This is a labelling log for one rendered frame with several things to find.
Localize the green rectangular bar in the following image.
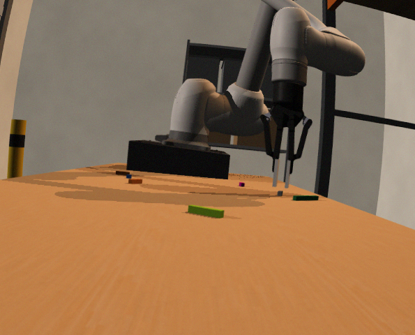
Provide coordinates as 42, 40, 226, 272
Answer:
188, 205, 224, 218

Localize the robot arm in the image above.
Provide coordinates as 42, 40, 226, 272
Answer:
155, 0, 365, 151

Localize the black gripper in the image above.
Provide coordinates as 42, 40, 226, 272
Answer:
260, 82, 312, 188

